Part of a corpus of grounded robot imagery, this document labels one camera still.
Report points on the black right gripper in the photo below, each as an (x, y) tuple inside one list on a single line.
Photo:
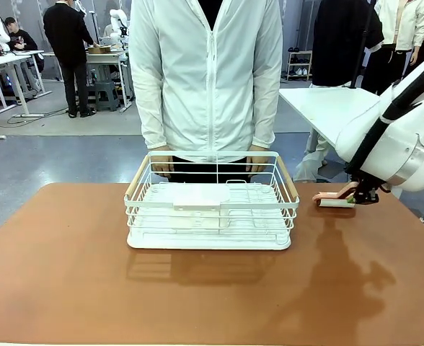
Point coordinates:
[(365, 192)]

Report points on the pink lint roller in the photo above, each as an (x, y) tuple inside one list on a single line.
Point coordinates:
[(332, 204)]

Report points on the white drain tray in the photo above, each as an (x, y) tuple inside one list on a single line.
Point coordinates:
[(212, 245)]

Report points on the white plastic utensil holder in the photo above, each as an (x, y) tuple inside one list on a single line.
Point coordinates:
[(201, 196)]

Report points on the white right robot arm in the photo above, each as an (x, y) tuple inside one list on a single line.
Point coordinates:
[(406, 144)]

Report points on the person's right forearm white sleeve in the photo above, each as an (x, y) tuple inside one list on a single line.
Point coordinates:
[(154, 119)]

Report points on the person's left forearm white sleeve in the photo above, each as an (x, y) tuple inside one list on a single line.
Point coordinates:
[(264, 119)]

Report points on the person's left hand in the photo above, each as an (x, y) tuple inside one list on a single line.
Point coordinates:
[(257, 166)]

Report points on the person's right hand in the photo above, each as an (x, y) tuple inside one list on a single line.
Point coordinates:
[(161, 166)]

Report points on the white side table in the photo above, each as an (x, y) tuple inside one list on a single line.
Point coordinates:
[(323, 108)]

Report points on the white shoe rack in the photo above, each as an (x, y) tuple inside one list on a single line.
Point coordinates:
[(299, 65)]

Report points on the black tripod pole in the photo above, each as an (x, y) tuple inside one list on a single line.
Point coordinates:
[(362, 43)]

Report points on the bystander in black shirt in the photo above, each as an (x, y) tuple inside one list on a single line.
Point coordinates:
[(342, 36)]

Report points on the person in white jacket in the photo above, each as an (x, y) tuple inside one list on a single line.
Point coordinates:
[(212, 90)]

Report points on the bystander in white jacket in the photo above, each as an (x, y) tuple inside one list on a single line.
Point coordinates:
[(403, 21)]

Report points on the grey plastic stool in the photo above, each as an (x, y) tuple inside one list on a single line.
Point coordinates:
[(105, 93)]

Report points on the white desk with box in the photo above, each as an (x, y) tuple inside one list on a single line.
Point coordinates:
[(104, 57)]

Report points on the brown cardboard box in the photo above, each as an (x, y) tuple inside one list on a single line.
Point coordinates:
[(99, 49)]

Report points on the standing man in black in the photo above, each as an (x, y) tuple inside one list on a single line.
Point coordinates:
[(66, 32)]

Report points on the seated person in black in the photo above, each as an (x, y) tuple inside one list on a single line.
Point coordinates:
[(21, 37)]

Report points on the long white desk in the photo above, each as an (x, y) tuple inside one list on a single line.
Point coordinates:
[(3, 59)]

